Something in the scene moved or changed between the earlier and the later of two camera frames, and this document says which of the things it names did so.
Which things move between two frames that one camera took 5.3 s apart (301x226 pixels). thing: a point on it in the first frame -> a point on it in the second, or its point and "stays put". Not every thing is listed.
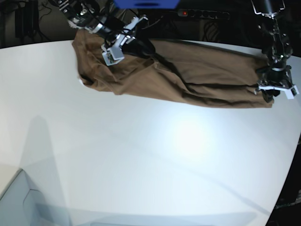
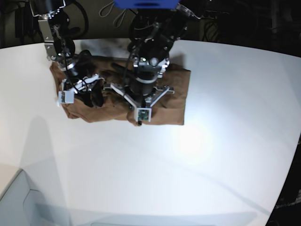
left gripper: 119,33 -> 77,82
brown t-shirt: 197,72 -> 98,73
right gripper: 270,81 -> 146,101
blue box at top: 147,4 stays put
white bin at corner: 20,205 stays put
